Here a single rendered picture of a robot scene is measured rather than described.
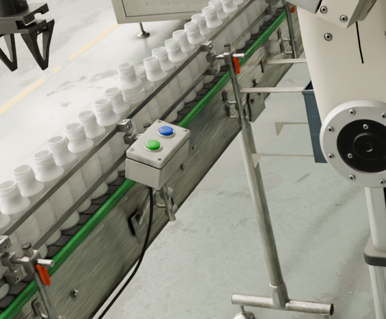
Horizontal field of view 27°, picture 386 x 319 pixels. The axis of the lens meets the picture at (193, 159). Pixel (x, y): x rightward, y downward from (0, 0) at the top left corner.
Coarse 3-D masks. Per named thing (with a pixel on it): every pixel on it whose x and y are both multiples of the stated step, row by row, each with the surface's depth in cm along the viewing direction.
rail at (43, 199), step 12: (252, 0) 235; (240, 12) 228; (264, 12) 243; (228, 24) 221; (252, 24) 236; (216, 36) 214; (240, 36) 228; (216, 60) 215; (204, 72) 209; (192, 84) 203; (180, 96) 197; (168, 108) 192; (96, 144) 166; (84, 156) 162; (72, 168) 158; (60, 180) 155; (48, 192) 152; (36, 204) 148; (24, 216) 146; (12, 228) 143; (0, 288) 140
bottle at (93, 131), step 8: (80, 112) 170; (88, 112) 170; (80, 120) 168; (88, 120) 168; (96, 120) 169; (88, 128) 168; (96, 128) 169; (104, 128) 171; (88, 136) 168; (96, 136) 168; (104, 136) 170; (104, 144) 170; (104, 152) 170; (104, 160) 171; (112, 160) 173; (104, 168) 172; (112, 176) 173
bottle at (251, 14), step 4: (244, 0) 235; (248, 0) 235; (252, 4) 236; (248, 8) 236; (252, 8) 237; (248, 12) 236; (252, 12) 237; (248, 16) 237; (252, 16) 237; (256, 16) 239; (248, 20) 237; (252, 20) 238; (248, 24) 238; (252, 28) 239; (256, 28) 239; (252, 32) 239; (256, 32) 240
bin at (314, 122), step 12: (264, 60) 238; (276, 60) 237; (288, 60) 235; (300, 60) 233; (264, 72) 238; (312, 84) 214; (312, 96) 208; (312, 108) 210; (312, 120) 212; (312, 132) 214; (312, 144) 215; (252, 156) 232; (312, 156) 224
